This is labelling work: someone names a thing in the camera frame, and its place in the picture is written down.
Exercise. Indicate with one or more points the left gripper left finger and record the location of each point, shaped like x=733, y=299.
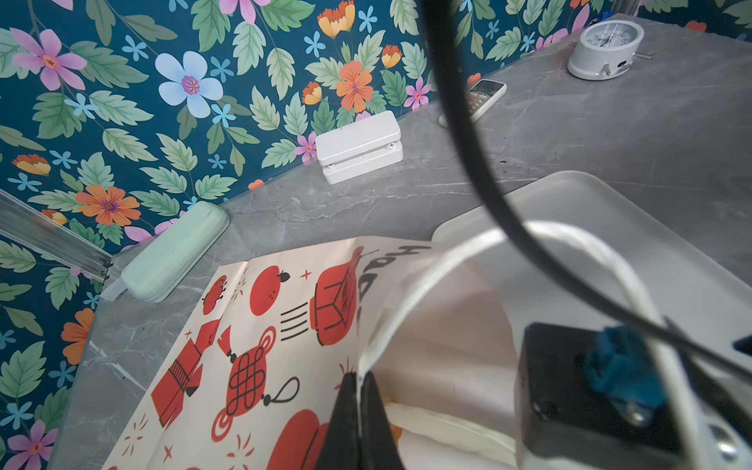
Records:
x=340, y=447

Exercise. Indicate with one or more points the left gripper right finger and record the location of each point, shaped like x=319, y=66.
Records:
x=378, y=449

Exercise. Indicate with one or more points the white remote control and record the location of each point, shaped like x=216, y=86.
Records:
x=482, y=95

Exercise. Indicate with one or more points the white rectangular tray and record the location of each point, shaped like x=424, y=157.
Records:
x=621, y=251

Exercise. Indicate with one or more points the red white paper bag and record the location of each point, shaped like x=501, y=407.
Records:
x=252, y=378

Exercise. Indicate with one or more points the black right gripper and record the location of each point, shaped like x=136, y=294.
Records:
x=592, y=400

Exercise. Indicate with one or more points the white round clock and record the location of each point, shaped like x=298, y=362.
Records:
x=606, y=50

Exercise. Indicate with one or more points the mint green case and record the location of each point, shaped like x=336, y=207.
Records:
x=159, y=268

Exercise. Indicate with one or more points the white plastic box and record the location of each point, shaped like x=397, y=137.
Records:
x=360, y=148

